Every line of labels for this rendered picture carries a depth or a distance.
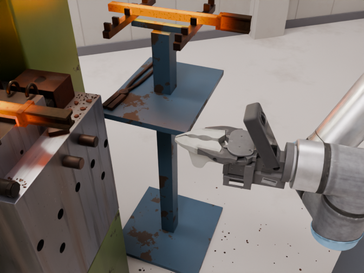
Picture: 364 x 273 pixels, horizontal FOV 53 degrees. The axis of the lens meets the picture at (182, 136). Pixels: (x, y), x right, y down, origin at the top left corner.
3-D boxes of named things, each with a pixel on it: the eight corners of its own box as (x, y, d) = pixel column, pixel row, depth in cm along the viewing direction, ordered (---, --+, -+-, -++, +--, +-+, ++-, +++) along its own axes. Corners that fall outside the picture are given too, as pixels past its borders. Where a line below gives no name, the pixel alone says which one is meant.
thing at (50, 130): (68, 125, 85) (67, 121, 84) (70, 132, 83) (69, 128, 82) (48, 129, 84) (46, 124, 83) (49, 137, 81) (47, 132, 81)
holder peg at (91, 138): (99, 142, 89) (98, 134, 87) (95, 150, 87) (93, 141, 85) (84, 140, 90) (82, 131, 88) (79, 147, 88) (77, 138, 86)
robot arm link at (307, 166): (325, 166, 58) (322, 129, 66) (293, 160, 59) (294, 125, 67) (312, 203, 64) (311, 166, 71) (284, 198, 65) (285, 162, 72)
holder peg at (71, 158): (85, 164, 83) (83, 155, 81) (80, 172, 81) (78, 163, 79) (69, 161, 84) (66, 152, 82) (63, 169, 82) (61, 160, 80)
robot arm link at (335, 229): (335, 207, 80) (352, 165, 73) (366, 252, 72) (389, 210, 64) (296, 214, 79) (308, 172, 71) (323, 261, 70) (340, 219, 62)
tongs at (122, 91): (182, 37, 159) (182, 34, 158) (192, 38, 157) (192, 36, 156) (101, 108, 117) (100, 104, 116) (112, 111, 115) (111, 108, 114)
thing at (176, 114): (223, 75, 137) (223, 70, 136) (186, 137, 108) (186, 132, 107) (150, 61, 145) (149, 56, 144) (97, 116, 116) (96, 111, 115)
